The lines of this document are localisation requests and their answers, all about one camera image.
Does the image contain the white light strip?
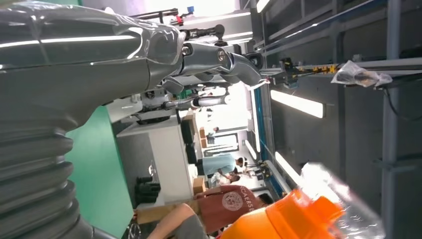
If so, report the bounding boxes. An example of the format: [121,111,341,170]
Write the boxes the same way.
[269,90,326,119]
[274,151,301,186]
[255,0,272,14]

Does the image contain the cardboard box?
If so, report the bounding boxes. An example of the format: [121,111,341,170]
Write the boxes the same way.
[192,177,208,196]

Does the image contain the orange juice bottle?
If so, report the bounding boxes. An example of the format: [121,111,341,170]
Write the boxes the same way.
[217,161,387,239]

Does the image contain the white cabinet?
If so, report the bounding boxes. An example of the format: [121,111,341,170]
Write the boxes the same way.
[116,115,196,206]

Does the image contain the black yellow rail device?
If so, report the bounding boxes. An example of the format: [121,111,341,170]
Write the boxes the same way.
[279,57,338,87]

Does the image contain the clear plastic bag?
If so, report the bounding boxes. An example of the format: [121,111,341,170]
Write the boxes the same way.
[331,60,394,89]

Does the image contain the person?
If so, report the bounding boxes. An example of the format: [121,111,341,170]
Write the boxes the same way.
[211,172,242,189]
[200,153,248,178]
[146,184,275,239]

